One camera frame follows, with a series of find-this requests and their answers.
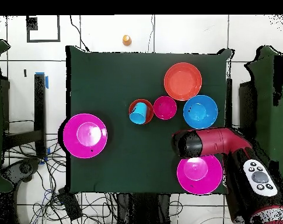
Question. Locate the small red plastic bowl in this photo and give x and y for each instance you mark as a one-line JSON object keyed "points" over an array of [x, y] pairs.
{"points": [[165, 107]]}

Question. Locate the large pink plastic bowl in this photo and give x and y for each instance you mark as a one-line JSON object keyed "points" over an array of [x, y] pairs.
{"points": [[199, 175], [85, 135]]}

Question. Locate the black metal stand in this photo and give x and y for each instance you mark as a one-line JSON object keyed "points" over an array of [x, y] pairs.
{"points": [[39, 105], [229, 105]]}

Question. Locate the small orange plastic bowl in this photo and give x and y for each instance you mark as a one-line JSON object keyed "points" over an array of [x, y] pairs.
{"points": [[150, 112]]}

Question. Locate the blue plastic cup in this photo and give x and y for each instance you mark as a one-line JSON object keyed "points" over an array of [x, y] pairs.
{"points": [[138, 114]]}

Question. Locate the black square floor frame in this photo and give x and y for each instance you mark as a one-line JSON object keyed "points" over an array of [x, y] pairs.
{"points": [[32, 23]]}

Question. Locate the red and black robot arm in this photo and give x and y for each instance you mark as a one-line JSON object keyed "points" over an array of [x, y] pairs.
{"points": [[216, 142]]}

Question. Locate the dark green tablecloth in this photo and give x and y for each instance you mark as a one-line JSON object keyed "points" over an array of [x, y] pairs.
{"points": [[108, 70]]}

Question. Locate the grey office chair base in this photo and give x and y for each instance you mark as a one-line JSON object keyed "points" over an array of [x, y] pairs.
{"points": [[24, 168]]}

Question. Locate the blue plastic bowl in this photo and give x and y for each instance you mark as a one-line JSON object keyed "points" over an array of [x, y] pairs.
{"points": [[200, 112]]}

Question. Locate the black power strip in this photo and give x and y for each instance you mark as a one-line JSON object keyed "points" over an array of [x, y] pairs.
{"points": [[70, 205]]}

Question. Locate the large orange plastic bowl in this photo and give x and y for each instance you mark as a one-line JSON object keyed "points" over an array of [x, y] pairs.
{"points": [[182, 81]]}

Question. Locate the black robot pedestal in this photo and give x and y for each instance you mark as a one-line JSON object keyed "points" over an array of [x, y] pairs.
{"points": [[143, 210]]}

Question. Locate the orange plastic cup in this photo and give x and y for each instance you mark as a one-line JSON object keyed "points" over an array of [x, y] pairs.
{"points": [[127, 40]]}

